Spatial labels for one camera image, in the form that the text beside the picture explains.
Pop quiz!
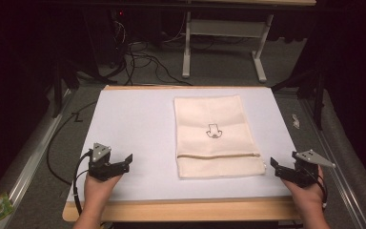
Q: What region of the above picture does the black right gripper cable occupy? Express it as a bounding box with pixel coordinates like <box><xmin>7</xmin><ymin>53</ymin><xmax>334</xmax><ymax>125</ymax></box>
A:
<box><xmin>311</xmin><ymin>171</ymin><xmax>329</xmax><ymax>210</ymax></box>

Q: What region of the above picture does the cream cloth zipper bag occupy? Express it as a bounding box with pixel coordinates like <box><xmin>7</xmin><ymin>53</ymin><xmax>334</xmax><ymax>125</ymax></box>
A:
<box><xmin>173</xmin><ymin>94</ymin><xmax>267</xmax><ymax>180</ymax></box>

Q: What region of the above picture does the bundle of black floor cables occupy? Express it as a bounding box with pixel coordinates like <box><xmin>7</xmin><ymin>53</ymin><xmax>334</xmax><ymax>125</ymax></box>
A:
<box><xmin>106</xmin><ymin>18</ymin><xmax>194</xmax><ymax>87</ymax></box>

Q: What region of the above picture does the white table mat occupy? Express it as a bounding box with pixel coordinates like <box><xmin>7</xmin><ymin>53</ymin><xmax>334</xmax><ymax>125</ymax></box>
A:
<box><xmin>66</xmin><ymin>88</ymin><xmax>299</xmax><ymax>202</ymax></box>

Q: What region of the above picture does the wooden table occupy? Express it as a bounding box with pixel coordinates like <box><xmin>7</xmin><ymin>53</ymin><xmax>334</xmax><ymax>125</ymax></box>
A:
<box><xmin>61</xmin><ymin>84</ymin><xmax>303</xmax><ymax>223</ymax></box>

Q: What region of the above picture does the white crumpled scrap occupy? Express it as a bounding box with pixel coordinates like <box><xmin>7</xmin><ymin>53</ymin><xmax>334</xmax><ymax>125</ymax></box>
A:
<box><xmin>291</xmin><ymin>113</ymin><xmax>301</xmax><ymax>130</ymax></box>

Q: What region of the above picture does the black metal stand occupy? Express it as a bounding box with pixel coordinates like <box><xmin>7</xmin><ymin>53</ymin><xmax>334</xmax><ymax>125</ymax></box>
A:
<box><xmin>51</xmin><ymin>56</ymin><xmax>81</xmax><ymax>119</ymax></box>
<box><xmin>270</xmin><ymin>68</ymin><xmax>327</xmax><ymax>132</ymax></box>

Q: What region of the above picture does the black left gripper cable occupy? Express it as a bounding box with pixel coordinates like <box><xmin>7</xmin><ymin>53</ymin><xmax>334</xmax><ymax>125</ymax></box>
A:
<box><xmin>71</xmin><ymin>149</ymin><xmax>93</xmax><ymax>217</ymax></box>

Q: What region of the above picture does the silver metal floor rail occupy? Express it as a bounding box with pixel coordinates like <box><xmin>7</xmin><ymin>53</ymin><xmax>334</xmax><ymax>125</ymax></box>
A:
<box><xmin>0</xmin><ymin>89</ymin><xmax>74</xmax><ymax>229</ymax></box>
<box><xmin>299</xmin><ymin>98</ymin><xmax>366</xmax><ymax>229</ymax></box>

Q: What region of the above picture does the long black floor cable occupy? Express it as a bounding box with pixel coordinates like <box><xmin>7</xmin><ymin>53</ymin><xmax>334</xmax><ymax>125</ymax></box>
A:
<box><xmin>46</xmin><ymin>100</ymin><xmax>99</xmax><ymax>187</ymax></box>

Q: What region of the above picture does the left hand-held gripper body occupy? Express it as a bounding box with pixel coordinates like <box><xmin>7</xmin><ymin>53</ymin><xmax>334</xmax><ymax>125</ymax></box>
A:
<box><xmin>88</xmin><ymin>142</ymin><xmax>126</xmax><ymax>182</ymax></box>

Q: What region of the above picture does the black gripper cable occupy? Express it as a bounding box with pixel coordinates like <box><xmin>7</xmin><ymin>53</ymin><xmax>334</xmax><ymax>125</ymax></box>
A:
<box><xmin>71</xmin><ymin>149</ymin><xmax>93</xmax><ymax>217</ymax></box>
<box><xmin>311</xmin><ymin>171</ymin><xmax>329</xmax><ymax>210</ymax></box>

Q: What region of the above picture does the person's right hand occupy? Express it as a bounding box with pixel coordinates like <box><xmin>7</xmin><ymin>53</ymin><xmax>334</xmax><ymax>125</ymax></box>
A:
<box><xmin>280</xmin><ymin>165</ymin><xmax>328</xmax><ymax>220</ymax></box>

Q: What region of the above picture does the white metal desk frame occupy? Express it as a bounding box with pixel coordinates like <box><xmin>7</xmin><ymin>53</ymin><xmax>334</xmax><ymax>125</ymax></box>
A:
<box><xmin>181</xmin><ymin>10</ymin><xmax>275</xmax><ymax>84</ymax></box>

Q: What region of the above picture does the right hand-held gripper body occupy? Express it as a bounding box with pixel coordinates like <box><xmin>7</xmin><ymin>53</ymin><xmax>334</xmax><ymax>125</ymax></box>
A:
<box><xmin>282</xmin><ymin>149</ymin><xmax>336</xmax><ymax>189</ymax></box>

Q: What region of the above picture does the person's left hand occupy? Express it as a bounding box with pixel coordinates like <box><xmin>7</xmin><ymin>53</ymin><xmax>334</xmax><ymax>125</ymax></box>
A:
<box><xmin>83</xmin><ymin>172</ymin><xmax>124</xmax><ymax>215</ymax></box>

